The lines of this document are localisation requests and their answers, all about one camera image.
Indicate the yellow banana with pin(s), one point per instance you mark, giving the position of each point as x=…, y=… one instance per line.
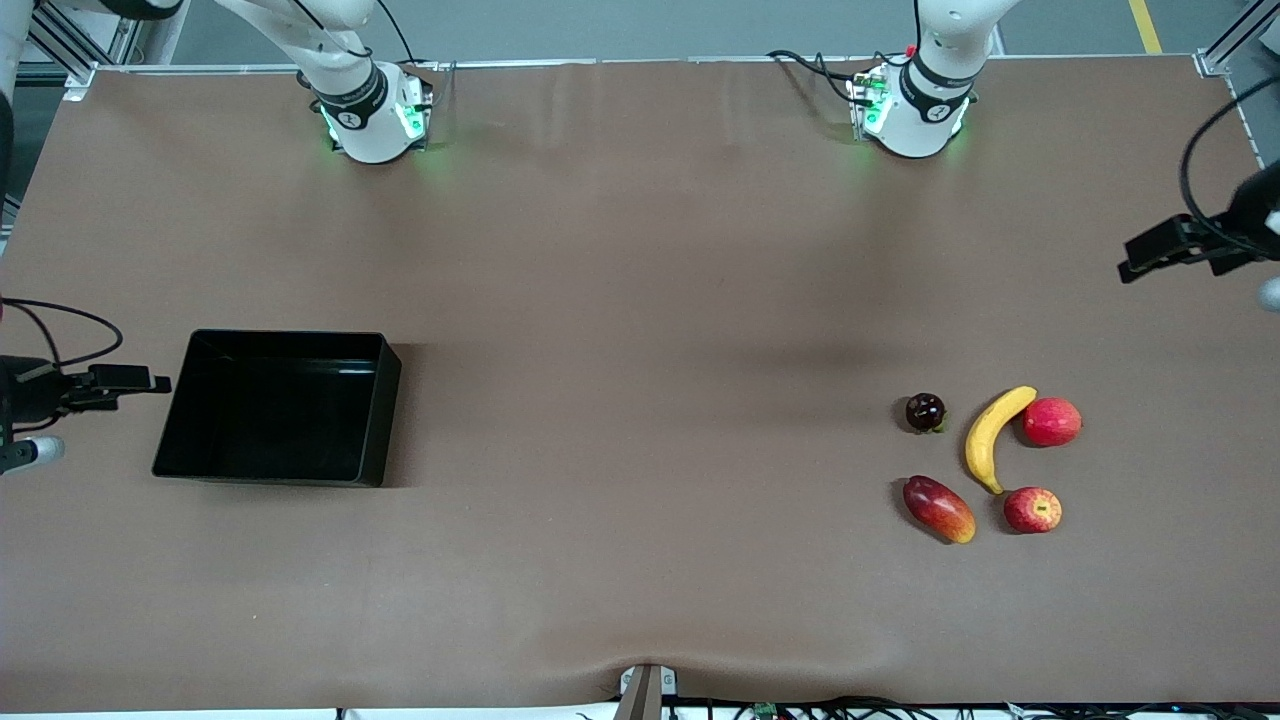
x=985, y=440

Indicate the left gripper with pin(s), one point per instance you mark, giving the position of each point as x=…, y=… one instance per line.
x=1236, y=243

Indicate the red yellow mango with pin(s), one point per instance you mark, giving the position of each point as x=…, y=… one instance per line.
x=938, y=508

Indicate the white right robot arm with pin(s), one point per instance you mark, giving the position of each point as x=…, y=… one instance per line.
x=370, y=130

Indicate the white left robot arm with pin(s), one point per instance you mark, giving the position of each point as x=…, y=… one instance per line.
x=915, y=125

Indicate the aluminium frame profile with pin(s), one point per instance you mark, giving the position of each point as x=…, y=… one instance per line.
x=70, y=50
x=1225, y=50

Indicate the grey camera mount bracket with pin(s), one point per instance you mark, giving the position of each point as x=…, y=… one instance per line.
x=645, y=692

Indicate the small red apple yellow spot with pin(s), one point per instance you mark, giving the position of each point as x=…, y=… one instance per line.
x=1033, y=510

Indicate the red peach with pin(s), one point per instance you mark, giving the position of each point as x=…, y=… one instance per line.
x=1052, y=422

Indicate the brown table cover sheet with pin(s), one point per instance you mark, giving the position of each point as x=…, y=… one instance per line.
x=600, y=450

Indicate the silver table edge rail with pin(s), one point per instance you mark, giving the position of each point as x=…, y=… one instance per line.
x=650, y=61

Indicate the black plastic box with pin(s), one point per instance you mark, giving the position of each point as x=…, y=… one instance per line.
x=270, y=420

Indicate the dark purple mangosteen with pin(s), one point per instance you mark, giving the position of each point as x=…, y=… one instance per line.
x=925, y=412

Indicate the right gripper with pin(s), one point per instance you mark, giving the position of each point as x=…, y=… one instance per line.
x=28, y=393

